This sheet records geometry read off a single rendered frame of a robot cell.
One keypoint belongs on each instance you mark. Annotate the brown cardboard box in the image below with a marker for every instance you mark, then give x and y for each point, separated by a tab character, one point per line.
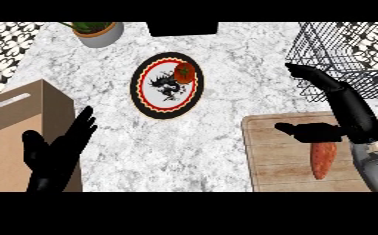
34	129

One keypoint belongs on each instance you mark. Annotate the red tomato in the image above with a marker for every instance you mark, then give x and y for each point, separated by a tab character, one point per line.
184	73

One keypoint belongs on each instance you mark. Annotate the black red patterned plate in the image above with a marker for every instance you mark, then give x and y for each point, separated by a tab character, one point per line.
165	85

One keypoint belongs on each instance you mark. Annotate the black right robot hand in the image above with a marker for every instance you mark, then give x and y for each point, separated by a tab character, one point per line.
347	109

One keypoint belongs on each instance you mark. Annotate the orange sweet potato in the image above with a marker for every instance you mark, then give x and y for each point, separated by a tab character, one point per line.
322	159

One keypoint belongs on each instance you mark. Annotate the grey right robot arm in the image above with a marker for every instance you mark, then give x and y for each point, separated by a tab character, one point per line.
366	165

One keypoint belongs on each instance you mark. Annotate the grey potted plant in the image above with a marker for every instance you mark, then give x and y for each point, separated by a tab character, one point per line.
97	32

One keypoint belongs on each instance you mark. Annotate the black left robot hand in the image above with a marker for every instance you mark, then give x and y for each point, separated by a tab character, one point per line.
53	152

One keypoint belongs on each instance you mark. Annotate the black box appliance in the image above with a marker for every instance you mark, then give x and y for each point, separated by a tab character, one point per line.
181	28

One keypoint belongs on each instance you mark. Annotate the wooden cutting board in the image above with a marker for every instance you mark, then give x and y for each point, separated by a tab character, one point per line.
289	155

